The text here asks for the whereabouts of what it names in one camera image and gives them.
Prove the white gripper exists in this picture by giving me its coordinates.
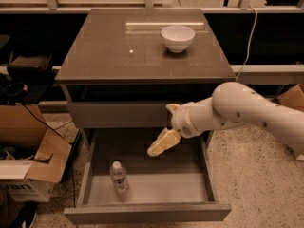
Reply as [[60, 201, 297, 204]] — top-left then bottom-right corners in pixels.
[[147, 102, 201, 157]]

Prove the clear plastic water bottle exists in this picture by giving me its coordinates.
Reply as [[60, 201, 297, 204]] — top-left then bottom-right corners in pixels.
[[110, 161, 129, 195]]

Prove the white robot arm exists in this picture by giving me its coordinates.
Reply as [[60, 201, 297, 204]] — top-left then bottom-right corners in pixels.
[[147, 82, 304, 157]]

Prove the open grey middle drawer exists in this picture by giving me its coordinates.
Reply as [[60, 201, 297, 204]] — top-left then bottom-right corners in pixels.
[[64, 128, 232, 225]]

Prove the grey drawer cabinet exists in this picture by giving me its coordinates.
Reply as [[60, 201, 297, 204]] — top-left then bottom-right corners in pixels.
[[54, 8, 238, 225]]

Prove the closed grey top drawer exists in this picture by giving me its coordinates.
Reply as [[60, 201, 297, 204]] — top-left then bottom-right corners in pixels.
[[67, 102, 171, 128]]

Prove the white ceramic bowl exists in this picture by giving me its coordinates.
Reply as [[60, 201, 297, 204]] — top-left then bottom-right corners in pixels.
[[161, 25, 196, 53]]

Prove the cardboard box right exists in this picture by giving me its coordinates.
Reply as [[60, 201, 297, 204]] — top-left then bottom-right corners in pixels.
[[278, 84, 304, 111]]

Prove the open cardboard box left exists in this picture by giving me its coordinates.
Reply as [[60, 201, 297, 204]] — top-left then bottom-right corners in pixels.
[[0, 105, 71, 202]]

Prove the black tray on shelf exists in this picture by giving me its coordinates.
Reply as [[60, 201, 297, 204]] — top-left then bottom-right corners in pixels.
[[7, 55, 52, 77]]

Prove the black round object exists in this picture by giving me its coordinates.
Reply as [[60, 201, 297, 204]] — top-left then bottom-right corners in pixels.
[[4, 83, 29, 103]]

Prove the white cable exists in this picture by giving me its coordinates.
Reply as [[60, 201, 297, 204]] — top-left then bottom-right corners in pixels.
[[235, 5, 258, 82]]

